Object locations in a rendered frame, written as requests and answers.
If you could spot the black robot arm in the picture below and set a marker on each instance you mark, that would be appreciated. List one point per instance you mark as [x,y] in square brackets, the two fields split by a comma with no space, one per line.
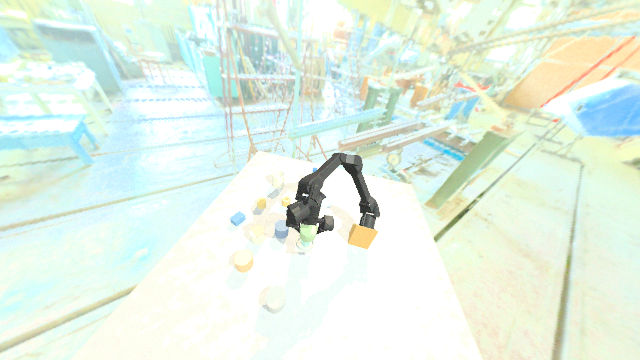
[311,184]

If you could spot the small blue block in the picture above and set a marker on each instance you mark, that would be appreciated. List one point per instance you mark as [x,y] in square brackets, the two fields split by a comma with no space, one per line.
[238,218]

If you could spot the pale grey cylinder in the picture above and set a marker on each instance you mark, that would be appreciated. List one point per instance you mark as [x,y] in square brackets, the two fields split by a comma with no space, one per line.
[276,299]

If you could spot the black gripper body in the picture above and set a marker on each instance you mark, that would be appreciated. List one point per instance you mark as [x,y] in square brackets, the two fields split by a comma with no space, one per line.
[327,222]

